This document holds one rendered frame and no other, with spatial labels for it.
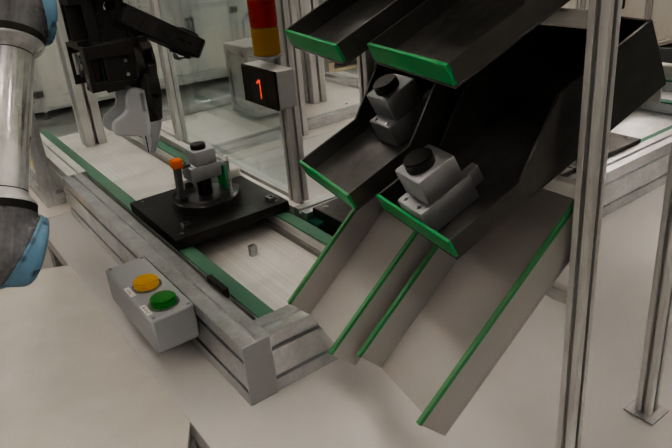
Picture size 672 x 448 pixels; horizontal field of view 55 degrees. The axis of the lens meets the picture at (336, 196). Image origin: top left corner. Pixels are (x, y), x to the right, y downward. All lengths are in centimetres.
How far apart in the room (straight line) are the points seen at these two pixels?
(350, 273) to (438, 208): 27
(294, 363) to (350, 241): 21
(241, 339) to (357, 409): 19
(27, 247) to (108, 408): 28
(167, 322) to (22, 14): 56
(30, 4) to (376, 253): 72
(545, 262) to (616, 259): 63
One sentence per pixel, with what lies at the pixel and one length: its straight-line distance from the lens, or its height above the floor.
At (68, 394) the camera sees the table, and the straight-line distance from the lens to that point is 109.
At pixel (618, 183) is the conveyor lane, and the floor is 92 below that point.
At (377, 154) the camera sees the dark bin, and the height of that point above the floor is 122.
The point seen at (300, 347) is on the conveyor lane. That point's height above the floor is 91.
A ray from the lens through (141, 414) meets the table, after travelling 101.
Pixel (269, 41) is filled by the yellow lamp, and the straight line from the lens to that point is 118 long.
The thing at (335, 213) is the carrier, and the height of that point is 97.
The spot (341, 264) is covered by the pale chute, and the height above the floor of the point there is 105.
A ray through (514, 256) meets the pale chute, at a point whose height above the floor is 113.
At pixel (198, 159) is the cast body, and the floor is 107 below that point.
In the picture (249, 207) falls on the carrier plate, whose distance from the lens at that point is 128.
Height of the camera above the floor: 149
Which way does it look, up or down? 24 degrees down
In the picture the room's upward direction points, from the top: 5 degrees counter-clockwise
